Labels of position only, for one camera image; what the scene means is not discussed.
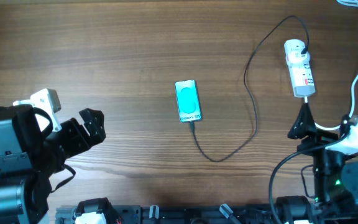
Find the cyan screen smartphone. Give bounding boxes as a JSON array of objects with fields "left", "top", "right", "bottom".
[{"left": 175, "top": 80, "right": 202, "bottom": 123}]

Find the black USB charging cable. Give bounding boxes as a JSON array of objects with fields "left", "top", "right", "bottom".
[{"left": 189, "top": 15, "right": 311, "bottom": 163}]

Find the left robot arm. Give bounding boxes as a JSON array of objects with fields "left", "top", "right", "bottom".
[{"left": 0, "top": 105, "right": 106, "bottom": 223}]

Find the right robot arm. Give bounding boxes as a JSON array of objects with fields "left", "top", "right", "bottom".
[{"left": 268, "top": 103, "right": 358, "bottom": 223}]

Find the white USB charger plug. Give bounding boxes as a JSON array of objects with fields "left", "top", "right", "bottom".
[{"left": 286, "top": 50, "right": 310, "bottom": 67}]

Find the white power strip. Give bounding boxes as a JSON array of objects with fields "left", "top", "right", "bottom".
[{"left": 284, "top": 39, "right": 316, "bottom": 98}]

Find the right black camera cable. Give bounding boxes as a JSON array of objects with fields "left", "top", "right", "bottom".
[{"left": 268, "top": 123, "right": 352, "bottom": 224}]

